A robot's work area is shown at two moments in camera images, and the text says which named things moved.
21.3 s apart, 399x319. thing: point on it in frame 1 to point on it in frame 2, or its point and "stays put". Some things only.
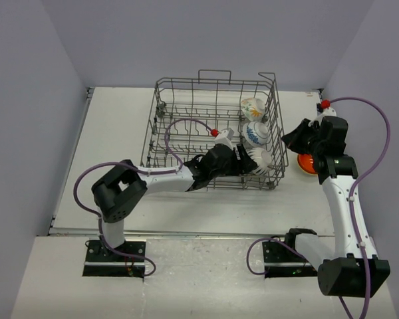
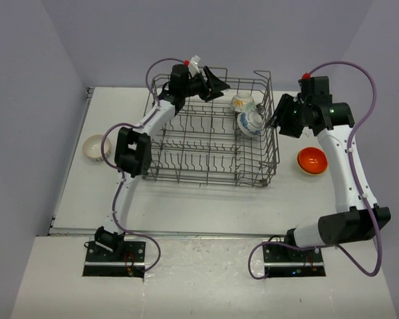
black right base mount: x=280 y=260 stays put
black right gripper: x=292 y=139 to x=281 y=116
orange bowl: x=306 y=163 stays put
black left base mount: x=101 y=262 stays put
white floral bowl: x=253 y=108 to x=243 y=102
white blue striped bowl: x=262 y=158 to x=92 y=146
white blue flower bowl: x=255 y=133 to x=250 y=122
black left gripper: x=245 y=165 to x=213 y=84
